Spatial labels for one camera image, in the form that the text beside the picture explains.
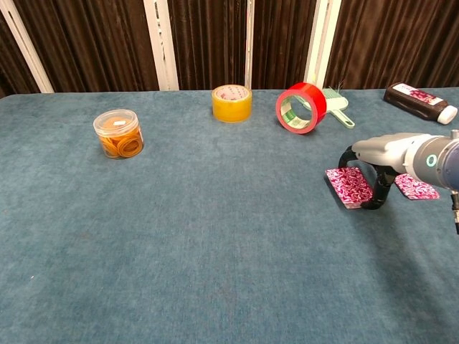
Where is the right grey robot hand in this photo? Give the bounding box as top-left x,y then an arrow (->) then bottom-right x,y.
339,133 -> 422,211

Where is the pink patterned card deck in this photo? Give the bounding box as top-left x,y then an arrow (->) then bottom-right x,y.
324,166 -> 376,210

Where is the dark bottle with white cap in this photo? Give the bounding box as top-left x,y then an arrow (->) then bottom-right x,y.
383,82 -> 459,125

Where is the pale green cleaning brush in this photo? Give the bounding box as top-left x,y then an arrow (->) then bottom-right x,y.
321,82 -> 356,130

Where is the red tape roll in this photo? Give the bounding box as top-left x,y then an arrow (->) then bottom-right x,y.
275,82 -> 328,135

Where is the yellow packing tape roll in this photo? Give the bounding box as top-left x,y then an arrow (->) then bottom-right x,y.
211,84 -> 253,123

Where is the teal velvet tablecloth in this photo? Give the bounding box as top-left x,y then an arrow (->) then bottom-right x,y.
0,87 -> 459,344

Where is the clear jar of rubber bands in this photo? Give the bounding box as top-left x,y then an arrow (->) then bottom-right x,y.
93,108 -> 145,161

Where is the dark brown pleated curtain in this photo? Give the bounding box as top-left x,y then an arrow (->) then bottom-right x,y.
0,0 -> 459,100

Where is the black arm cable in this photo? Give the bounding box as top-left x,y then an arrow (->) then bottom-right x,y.
450,191 -> 459,234

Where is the thin white screen post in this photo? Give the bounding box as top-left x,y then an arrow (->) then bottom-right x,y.
245,0 -> 255,90

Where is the wide white screen post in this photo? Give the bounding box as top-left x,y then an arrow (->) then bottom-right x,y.
143,0 -> 179,91

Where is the slanted white screen post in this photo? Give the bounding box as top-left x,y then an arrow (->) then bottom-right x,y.
0,0 -> 55,94

